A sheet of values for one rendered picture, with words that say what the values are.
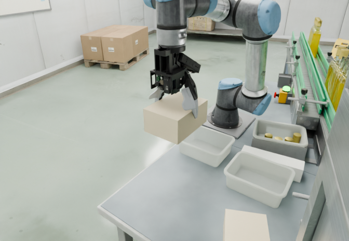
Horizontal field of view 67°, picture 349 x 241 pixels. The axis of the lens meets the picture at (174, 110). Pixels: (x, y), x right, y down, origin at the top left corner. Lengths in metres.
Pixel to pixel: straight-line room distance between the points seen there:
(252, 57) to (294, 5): 6.13
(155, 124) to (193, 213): 0.36
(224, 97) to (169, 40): 0.73
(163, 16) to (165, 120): 0.26
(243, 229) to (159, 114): 0.40
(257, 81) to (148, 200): 0.67
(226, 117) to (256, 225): 0.66
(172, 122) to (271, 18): 0.55
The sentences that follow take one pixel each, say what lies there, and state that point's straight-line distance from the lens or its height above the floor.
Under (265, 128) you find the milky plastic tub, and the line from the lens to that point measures 1.35.
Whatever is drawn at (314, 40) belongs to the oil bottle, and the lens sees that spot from 2.38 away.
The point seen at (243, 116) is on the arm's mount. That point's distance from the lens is 1.51.
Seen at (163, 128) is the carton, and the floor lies 1.09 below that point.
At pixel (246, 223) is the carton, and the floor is 0.82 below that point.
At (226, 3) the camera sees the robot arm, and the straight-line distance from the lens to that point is 1.06.
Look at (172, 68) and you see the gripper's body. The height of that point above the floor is 1.25.
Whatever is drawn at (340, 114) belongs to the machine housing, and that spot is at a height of 1.30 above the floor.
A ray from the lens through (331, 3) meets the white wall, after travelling 7.31.
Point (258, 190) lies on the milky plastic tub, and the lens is 0.99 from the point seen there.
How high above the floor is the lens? 1.46
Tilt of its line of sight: 27 degrees down
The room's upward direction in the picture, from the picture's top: straight up
